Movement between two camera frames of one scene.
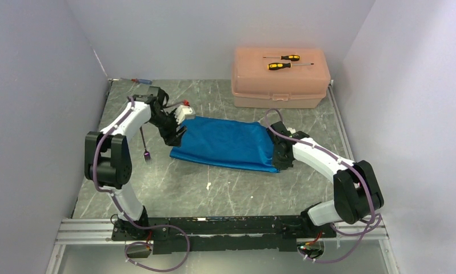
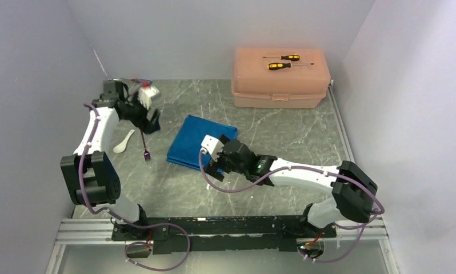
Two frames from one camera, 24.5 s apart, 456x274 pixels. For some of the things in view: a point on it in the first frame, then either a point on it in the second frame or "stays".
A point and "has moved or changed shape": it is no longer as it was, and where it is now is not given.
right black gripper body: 279,161 -> 224,164
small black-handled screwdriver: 292,57 stays
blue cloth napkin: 239,144 has moved or changed shape
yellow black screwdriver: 281,65 stays
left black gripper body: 167,125 -> 136,113
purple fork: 146,154 stays
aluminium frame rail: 98,232 stays
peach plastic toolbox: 279,77 stays
